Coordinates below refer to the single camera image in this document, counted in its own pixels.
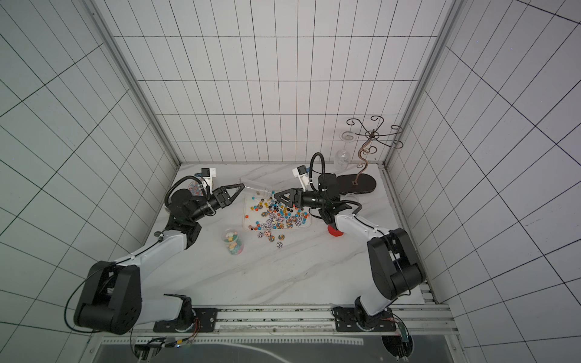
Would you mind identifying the copper wine glass rack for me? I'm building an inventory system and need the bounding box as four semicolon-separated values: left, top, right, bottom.
337;115;403;196

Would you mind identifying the jar of small dark candies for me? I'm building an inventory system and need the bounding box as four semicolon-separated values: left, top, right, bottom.
241;179;275;195

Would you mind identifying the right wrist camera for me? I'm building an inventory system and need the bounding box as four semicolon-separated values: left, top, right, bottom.
292;165;310;191

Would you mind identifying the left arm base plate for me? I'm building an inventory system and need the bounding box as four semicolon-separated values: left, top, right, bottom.
153;308;219;334

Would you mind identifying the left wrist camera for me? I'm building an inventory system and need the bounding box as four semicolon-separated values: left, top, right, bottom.
195;167;216;191

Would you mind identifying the colourful patterned bowl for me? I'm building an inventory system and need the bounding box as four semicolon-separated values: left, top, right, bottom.
188;178;209;197

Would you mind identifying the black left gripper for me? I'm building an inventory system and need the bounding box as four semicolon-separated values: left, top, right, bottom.
191;183;246;220

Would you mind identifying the red jar lid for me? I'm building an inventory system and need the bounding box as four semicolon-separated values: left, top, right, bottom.
327;225;344;237

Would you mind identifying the jar of pastel candies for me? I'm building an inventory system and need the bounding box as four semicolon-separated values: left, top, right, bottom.
222;228;244;255

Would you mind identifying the clear lollipop jar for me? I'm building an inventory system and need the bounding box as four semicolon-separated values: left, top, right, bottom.
344;193;359;202

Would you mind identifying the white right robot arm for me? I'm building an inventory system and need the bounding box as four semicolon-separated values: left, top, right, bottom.
274;152;426;320

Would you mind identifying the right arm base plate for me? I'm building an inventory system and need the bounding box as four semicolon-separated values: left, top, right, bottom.
331;306;397;333

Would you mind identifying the pile of colourful lollipops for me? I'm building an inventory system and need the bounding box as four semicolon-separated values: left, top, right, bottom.
247;192;312;231

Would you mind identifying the pile of swirl candies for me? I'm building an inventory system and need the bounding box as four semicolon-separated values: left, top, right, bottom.
248;211;311;248

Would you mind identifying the clear hanging wine glass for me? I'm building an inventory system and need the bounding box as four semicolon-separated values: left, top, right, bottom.
334;131;356;172

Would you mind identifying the aluminium mounting rail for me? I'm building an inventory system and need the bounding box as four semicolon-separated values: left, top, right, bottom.
92;305;459;339

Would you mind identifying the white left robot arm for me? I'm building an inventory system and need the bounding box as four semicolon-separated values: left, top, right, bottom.
67;175;245;335

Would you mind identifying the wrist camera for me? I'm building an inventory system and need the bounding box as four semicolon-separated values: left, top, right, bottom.
195;167;216;191
292;165;310;191

